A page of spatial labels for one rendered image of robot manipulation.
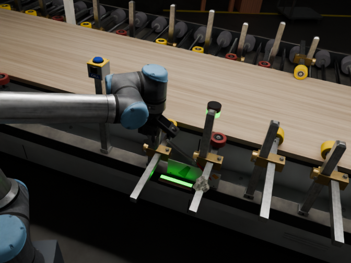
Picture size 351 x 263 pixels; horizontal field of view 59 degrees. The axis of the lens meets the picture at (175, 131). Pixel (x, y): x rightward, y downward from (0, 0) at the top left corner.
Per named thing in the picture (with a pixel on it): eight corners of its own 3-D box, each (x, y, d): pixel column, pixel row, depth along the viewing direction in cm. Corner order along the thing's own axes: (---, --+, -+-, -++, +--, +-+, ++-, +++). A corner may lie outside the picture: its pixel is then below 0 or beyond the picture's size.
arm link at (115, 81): (108, 87, 96) (146, 82, 100) (101, 69, 104) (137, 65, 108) (109, 111, 102) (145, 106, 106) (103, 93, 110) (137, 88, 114)
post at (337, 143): (302, 221, 144) (347, 146, 113) (294, 219, 145) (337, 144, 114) (302, 215, 146) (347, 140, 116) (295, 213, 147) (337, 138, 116)
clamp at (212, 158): (219, 171, 141) (221, 164, 138) (191, 163, 144) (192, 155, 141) (222, 163, 145) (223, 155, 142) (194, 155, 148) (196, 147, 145)
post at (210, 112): (199, 190, 155) (214, 114, 124) (192, 188, 155) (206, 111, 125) (201, 185, 157) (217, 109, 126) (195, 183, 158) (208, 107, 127)
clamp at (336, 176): (343, 192, 124) (349, 183, 121) (309, 181, 127) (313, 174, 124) (342, 181, 129) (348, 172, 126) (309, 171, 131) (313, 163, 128)
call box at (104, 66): (102, 82, 131) (101, 66, 126) (88, 79, 132) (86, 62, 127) (110, 75, 136) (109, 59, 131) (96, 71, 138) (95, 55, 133)
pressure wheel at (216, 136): (220, 161, 150) (224, 144, 142) (205, 156, 151) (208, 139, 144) (224, 151, 155) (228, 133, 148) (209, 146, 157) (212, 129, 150)
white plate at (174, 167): (217, 189, 149) (220, 175, 142) (166, 173, 154) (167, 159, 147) (217, 188, 149) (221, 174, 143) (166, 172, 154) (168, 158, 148)
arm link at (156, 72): (137, 63, 108) (163, 60, 111) (137, 93, 116) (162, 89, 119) (144, 76, 101) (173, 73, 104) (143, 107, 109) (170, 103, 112)
